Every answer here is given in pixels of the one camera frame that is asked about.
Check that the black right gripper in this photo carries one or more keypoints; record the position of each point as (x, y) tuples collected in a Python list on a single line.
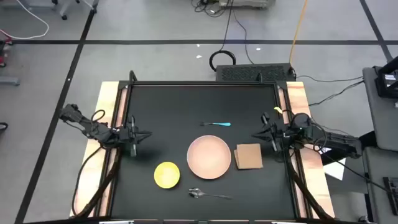
[(279, 133)]

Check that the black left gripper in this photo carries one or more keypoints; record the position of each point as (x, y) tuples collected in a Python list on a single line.
[(127, 137)]

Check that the small yellow bowl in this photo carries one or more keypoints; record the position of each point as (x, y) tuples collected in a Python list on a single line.
[(167, 175)]

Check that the large tan ceramic bowl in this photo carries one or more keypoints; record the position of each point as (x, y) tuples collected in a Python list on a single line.
[(209, 157)]

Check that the silver metal spoon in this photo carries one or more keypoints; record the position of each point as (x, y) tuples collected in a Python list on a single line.
[(195, 193)]

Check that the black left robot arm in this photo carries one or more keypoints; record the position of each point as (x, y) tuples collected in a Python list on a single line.
[(93, 129)]

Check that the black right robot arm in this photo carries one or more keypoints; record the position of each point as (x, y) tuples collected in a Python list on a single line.
[(335, 140)]

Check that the folded brown napkin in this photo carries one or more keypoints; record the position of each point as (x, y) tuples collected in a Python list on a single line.
[(248, 156)]

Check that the yellow tag on gripper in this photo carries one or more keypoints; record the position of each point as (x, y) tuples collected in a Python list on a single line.
[(278, 109)]

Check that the black perforated computer case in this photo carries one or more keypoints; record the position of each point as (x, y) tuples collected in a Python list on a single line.
[(248, 73)]

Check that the white paper sheet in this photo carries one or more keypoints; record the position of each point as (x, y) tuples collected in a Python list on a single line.
[(335, 169)]

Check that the black diagonal stand beam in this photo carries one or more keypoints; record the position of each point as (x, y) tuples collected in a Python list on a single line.
[(368, 138)]

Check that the grey cart top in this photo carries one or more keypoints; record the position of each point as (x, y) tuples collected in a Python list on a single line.
[(382, 124)]

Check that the black monitor device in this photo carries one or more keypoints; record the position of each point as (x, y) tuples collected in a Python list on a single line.
[(385, 90)]

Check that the grey equipment box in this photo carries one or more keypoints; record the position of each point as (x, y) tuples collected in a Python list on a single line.
[(248, 3)]

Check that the black keyboard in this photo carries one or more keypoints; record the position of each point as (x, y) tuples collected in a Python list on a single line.
[(391, 189)]

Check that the grey office chair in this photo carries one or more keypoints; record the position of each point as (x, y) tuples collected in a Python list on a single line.
[(63, 15)]

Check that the grey furniture foot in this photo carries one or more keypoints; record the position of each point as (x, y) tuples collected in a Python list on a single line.
[(9, 81)]

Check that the red and black cart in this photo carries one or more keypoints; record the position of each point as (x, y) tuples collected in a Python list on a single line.
[(5, 40)]

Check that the black aluminium table frame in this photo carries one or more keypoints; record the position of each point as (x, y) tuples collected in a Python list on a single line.
[(202, 83)]

